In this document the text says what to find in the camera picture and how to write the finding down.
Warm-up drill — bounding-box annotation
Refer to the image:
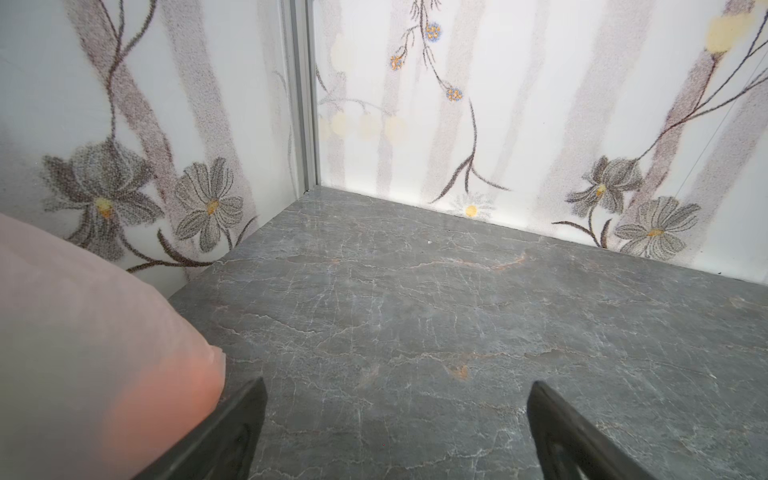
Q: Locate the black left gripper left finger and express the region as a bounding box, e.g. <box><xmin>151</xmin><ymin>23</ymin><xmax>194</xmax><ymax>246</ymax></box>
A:
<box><xmin>134</xmin><ymin>377</ymin><xmax>268</xmax><ymax>480</ymax></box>

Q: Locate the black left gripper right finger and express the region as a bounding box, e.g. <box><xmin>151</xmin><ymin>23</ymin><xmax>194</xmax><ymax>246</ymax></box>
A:
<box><xmin>526</xmin><ymin>381</ymin><xmax>654</xmax><ymax>480</ymax></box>

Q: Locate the pink plastic bag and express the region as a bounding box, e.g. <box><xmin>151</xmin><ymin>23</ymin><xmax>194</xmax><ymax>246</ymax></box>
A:
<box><xmin>1</xmin><ymin>216</ymin><xmax>226</xmax><ymax>479</ymax></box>

